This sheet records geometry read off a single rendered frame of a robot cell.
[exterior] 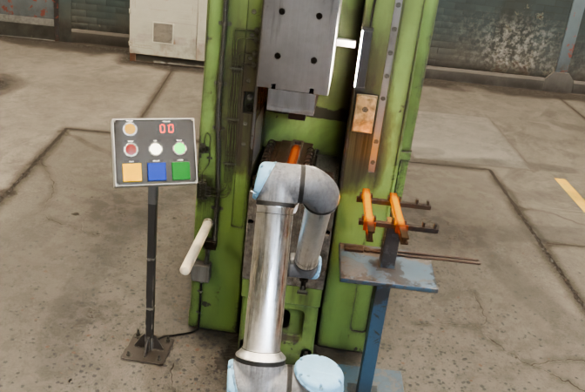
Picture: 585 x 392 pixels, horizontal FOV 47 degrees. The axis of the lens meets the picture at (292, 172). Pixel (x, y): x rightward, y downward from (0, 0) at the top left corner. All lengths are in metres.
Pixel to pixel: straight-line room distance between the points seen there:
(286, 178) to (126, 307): 1.97
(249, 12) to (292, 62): 0.30
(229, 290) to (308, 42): 1.35
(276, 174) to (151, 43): 6.44
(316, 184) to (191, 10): 6.30
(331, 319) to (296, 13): 1.54
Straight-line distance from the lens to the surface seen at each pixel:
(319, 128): 3.37
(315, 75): 2.80
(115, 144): 2.84
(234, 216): 3.24
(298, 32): 2.76
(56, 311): 3.77
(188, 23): 8.19
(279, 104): 2.84
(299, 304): 3.19
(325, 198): 2.00
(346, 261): 2.88
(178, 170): 2.85
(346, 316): 3.45
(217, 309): 3.52
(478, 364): 3.72
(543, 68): 9.46
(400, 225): 2.63
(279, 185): 1.96
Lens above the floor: 2.15
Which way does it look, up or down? 23 degrees down
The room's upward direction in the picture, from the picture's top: 6 degrees clockwise
